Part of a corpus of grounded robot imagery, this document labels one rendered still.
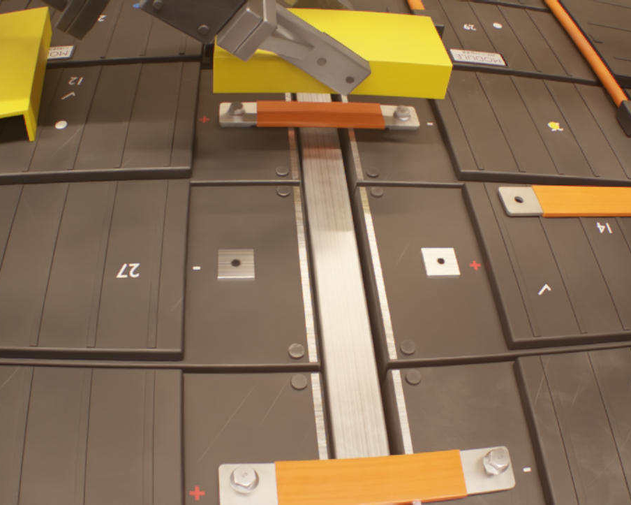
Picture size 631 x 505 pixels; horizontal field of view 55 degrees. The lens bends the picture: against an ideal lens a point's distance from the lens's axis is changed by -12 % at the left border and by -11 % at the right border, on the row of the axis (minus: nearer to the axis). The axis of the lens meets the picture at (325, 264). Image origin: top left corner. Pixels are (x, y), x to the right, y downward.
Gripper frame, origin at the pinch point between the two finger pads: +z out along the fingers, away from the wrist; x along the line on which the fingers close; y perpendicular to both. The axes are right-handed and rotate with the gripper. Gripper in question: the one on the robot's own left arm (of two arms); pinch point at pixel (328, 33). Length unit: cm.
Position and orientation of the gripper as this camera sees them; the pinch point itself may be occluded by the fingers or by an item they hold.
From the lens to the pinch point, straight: 46.8
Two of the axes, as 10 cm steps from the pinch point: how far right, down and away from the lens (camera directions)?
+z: 7.5, 3.6, 5.5
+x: -1.0, -7.7, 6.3
